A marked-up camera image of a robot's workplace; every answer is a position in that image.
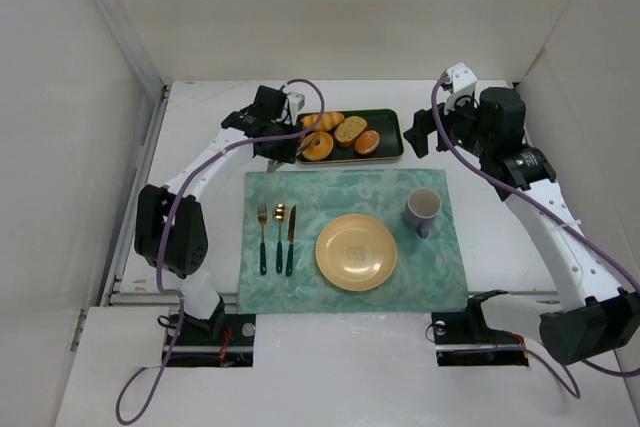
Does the orange bagel ring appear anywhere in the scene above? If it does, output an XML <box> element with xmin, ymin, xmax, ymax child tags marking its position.
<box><xmin>300</xmin><ymin>130</ymin><xmax>335</xmax><ymax>162</ymax></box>

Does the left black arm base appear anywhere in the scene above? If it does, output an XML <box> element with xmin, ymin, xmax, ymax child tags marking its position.
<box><xmin>156</xmin><ymin>300</ymin><xmax>256</xmax><ymax>368</ymax></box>

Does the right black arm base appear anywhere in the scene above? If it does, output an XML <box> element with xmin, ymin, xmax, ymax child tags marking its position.
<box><xmin>429</xmin><ymin>290</ymin><xmax>529</xmax><ymax>367</ymax></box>

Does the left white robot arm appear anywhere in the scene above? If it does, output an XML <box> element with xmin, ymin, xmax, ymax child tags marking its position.
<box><xmin>134</xmin><ymin>85</ymin><xmax>305</xmax><ymax>338</ymax></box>

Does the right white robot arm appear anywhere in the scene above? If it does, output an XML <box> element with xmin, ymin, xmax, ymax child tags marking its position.
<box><xmin>404</xmin><ymin>78</ymin><xmax>639</xmax><ymax>368</ymax></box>

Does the striped long bread roll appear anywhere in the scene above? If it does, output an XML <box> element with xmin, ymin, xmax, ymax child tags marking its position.
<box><xmin>300</xmin><ymin>111</ymin><xmax>345</xmax><ymax>132</ymax></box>

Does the brown bread slice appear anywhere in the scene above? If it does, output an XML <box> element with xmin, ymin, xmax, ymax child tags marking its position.
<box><xmin>334</xmin><ymin>116</ymin><xmax>368</xmax><ymax>147</ymax></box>

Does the dark green serving tray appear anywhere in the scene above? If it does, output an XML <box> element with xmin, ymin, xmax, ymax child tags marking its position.
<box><xmin>297</xmin><ymin>109</ymin><xmax>404</xmax><ymax>165</ymax></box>

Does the cream filled sesame bun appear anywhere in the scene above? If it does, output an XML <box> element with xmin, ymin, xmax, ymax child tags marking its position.
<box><xmin>354</xmin><ymin>130</ymin><xmax>380</xmax><ymax>156</ymax></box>

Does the purple ceramic mug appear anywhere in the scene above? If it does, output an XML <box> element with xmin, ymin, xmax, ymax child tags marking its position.
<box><xmin>403</xmin><ymin>187</ymin><xmax>442</xmax><ymax>239</ymax></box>

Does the teal patterned placemat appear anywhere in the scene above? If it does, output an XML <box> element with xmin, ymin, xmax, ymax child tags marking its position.
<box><xmin>237</xmin><ymin>169</ymin><xmax>468</xmax><ymax>314</ymax></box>

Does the beige round plate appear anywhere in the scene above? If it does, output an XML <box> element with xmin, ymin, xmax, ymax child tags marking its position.
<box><xmin>315</xmin><ymin>214</ymin><xmax>398</xmax><ymax>292</ymax></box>

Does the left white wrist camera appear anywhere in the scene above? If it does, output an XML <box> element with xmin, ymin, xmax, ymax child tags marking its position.
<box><xmin>286</xmin><ymin>92</ymin><xmax>305</xmax><ymax>120</ymax></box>

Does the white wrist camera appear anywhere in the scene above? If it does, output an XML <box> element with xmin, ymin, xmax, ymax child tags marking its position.
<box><xmin>286</xmin><ymin>92</ymin><xmax>305</xmax><ymax>120</ymax></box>
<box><xmin>441</xmin><ymin>62</ymin><xmax>477</xmax><ymax>112</ymax></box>

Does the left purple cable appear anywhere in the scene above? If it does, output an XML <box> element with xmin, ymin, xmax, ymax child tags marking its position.
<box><xmin>115</xmin><ymin>78</ymin><xmax>327</xmax><ymax>426</ymax></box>

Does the purple cable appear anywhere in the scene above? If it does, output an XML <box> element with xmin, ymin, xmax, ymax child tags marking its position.
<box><xmin>431</xmin><ymin>75</ymin><xmax>640</xmax><ymax>400</ymax></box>
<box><xmin>115</xmin><ymin>78</ymin><xmax>327</xmax><ymax>426</ymax></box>

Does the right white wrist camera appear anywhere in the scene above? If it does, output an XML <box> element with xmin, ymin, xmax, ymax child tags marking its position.
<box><xmin>441</xmin><ymin>62</ymin><xmax>477</xmax><ymax>112</ymax></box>

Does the gold fork green handle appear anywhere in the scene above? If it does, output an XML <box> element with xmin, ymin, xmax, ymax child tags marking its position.
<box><xmin>257</xmin><ymin>203</ymin><xmax>268</xmax><ymax>276</ymax></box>

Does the gold spoon green handle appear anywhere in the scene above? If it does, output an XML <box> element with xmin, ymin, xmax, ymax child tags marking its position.
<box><xmin>273</xmin><ymin>203</ymin><xmax>287</xmax><ymax>274</ymax></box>

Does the gold knife green handle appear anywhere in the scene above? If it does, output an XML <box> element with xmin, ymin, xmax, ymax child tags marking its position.
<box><xmin>285</xmin><ymin>205</ymin><xmax>297</xmax><ymax>277</ymax></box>

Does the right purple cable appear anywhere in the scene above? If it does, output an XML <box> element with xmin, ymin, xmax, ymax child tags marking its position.
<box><xmin>431</xmin><ymin>75</ymin><xmax>640</xmax><ymax>400</ymax></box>

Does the aluminium frame rail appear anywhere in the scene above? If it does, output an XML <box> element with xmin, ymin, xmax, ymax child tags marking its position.
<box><xmin>70</xmin><ymin>84</ymin><xmax>171</xmax><ymax>353</ymax></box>

